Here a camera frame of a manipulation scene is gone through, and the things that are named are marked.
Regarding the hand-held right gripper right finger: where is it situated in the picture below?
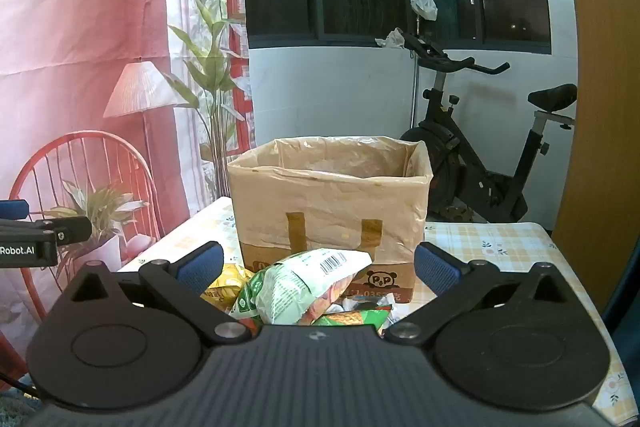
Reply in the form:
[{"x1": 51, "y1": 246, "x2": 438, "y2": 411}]
[{"x1": 382, "y1": 242, "x2": 576, "y2": 348}]

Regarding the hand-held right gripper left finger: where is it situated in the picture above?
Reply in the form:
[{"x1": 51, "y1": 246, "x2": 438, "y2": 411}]
[{"x1": 65, "y1": 241, "x2": 251, "y2": 346}]

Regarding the metal pole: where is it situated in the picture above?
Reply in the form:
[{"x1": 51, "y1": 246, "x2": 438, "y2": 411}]
[{"x1": 411, "y1": 20, "x2": 422, "y2": 128}]

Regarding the wooden panel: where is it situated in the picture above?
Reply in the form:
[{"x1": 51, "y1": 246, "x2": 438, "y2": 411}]
[{"x1": 549, "y1": 0, "x2": 640, "y2": 323}]

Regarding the printed pink backdrop cloth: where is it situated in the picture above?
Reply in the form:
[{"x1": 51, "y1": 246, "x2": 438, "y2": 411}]
[{"x1": 0, "y1": 0, "x2": 255, "y2": 350}]

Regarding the green and white snack bag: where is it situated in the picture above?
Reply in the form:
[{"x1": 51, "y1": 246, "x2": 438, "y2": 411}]
[{"x1": 231, "y1": 248, "x2": 373, "y2": 327}]

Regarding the black exercise bike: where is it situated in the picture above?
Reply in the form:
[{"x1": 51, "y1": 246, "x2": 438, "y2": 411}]
[{"x1": 400, "y1": 29, "x2": 579, "y2": 224}]

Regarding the dark blue panel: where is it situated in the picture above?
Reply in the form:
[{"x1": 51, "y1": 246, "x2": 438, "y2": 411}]
[{"x1": 600, "y1": 252, "x2": 640, "y2": 363}]

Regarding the green and orange snack packet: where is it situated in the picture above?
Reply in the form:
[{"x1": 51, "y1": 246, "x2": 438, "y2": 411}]
[{"x1": 320, "y1": 307, "x2": 391, "y2": 338}]

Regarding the yellow snack packet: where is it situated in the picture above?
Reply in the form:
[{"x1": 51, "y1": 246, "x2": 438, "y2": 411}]
[{"x1": 201, "y1": 263, "x2": 254, "y2": 308}]

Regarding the white plastic bag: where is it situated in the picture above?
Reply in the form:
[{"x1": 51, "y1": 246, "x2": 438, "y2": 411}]
[{"x1": 410, "y1": 0, "x2": 439, "y2": 22}]

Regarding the crumpled white wrapper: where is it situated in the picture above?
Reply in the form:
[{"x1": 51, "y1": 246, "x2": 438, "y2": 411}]
[{"x1": 342, "y1": 293, "x2": 397, "y2": 314}]

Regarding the white rag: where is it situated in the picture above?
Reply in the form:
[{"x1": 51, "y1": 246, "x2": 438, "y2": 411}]
[{"x1": 375, "y1": 27, "x2": 407, "y2": 50}]

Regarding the brown cardboard box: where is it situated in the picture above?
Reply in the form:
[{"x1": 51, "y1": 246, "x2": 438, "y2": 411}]
[{"x1": 227, "y1": 136, "x2": 433, "y2": 304}]

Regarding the black cable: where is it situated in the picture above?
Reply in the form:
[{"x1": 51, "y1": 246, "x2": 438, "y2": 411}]
[{"x1": 0, "y1": 372, "x2": 41, "y2": 399}]

